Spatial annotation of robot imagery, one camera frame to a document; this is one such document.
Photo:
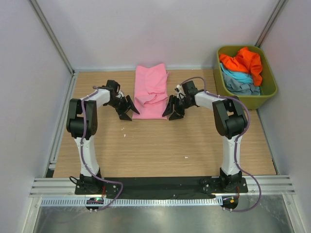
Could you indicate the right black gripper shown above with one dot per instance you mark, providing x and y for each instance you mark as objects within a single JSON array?
[{"x": 169, "y": 108}]

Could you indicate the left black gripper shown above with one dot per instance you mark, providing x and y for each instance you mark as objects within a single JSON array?
[{"x": 124, "y": 116}]

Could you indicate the pink t shirt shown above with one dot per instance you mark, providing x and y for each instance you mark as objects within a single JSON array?
[{"x": 150, "y": 92}]

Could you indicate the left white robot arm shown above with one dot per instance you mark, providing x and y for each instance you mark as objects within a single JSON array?
[{"x": 82, "y": 124}]

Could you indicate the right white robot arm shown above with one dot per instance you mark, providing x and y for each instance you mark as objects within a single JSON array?
[{"x": 230, "y": 123}]

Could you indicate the grey blue t shirt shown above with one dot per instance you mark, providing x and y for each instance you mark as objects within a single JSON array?
[{"x": 239, "y": 88}]

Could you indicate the light blue t shirt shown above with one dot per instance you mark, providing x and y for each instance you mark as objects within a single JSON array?
[{"x": 239, "y": 76}]

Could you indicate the orange t shirt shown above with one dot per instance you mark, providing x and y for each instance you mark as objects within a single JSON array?
[{"x": 245, "y": 61}]

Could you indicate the olive green plastic bin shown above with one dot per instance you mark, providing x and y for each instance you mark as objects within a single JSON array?
[{"x": 268, "y": 87}]

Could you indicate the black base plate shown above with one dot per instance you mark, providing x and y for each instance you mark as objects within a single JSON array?
[{"x": 157, "y": 188}]

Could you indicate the slotted cable duct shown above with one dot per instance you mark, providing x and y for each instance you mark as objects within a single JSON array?
[{"x": 98, "y": 202}]

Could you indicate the left aluminium corner post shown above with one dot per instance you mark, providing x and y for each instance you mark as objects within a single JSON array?
[{"x": 48, "y": 29}]

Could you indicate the aluminium corner post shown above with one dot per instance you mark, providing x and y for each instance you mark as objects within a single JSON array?
[
  {"x": 277, "y": 10},
  {"x": 48, "y": 29}
]

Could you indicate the aluminium front rail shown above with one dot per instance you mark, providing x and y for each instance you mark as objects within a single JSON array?
[{"x": 267, "y": 185}]

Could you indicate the right aluminium corner post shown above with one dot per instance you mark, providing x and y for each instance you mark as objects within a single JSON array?
[{"x": 277, "y": 10}]

